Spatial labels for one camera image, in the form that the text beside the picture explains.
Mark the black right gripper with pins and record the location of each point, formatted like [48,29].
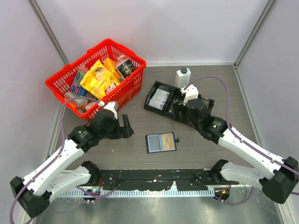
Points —
[179,107]

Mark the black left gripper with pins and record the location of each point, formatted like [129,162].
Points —
[126,131]

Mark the black leather card holder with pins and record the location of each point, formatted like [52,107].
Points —
[154,143]

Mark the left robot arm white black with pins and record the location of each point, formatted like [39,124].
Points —
[38,189]

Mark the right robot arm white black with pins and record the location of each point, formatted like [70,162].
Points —
[275,176]

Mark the white VIP card bottom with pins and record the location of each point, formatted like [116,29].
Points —
[157,104]

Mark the white vip card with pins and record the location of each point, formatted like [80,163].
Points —
[162,93]
[157,104]
[157,98]

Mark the black three-compartment card tray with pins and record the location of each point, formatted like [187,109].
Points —
[167,101]

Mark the white VIP card top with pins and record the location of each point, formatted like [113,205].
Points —
[162,93]

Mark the white VIP card middle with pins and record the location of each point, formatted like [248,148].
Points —
[157,98]

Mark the white bottle black cap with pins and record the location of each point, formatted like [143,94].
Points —
[182,77]

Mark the red plastic shopping basket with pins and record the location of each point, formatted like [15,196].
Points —
[61,82]

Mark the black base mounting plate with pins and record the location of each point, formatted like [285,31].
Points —
[160,179]

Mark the clear plastic wrapped pack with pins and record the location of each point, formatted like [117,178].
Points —
[78,101]

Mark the yellow snack bag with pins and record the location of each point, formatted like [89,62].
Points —
[99,81]

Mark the black gold patterned box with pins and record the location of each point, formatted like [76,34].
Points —
[125,68]

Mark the blue green snack pack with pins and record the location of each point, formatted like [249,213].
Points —
[76,88]

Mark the orange snack box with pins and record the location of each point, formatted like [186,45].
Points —
[110,66]

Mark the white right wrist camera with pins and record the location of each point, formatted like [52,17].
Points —
[189,93]

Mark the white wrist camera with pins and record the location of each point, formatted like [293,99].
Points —
[189,93]
[112,106]

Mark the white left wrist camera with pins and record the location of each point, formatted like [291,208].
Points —
[112,106]

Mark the white slotted cable duct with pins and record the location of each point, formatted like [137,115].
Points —
[173,192]

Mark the aluminium frame profile right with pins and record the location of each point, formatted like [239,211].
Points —
[253,34]

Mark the aluminium frame profile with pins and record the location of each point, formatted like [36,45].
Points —
[47,28]
[253,34]

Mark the aluminium frame profile left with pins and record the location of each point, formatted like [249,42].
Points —
[47,28]

